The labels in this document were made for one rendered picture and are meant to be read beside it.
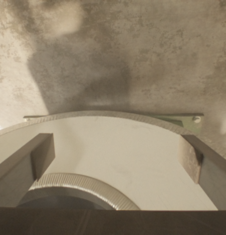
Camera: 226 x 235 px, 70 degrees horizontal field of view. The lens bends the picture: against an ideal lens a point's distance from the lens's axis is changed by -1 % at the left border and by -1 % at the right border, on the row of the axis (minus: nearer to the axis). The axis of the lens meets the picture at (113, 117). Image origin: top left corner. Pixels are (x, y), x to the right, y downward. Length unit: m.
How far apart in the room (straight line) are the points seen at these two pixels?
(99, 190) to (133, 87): 0.53
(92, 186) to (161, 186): 0.17
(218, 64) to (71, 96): 0.71
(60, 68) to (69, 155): 0.47
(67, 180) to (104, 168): 0.10
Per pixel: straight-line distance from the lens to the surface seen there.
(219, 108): 0.97
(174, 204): 0.43
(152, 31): 0.75
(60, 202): 0.57
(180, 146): 0.17
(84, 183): 0.47
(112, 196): 0.43
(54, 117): 0.73
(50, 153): 0.16
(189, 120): 0.95
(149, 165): 0.48
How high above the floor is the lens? 0.73
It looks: 51 degrees down
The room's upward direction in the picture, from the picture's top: 168 degrees counter-clockwise
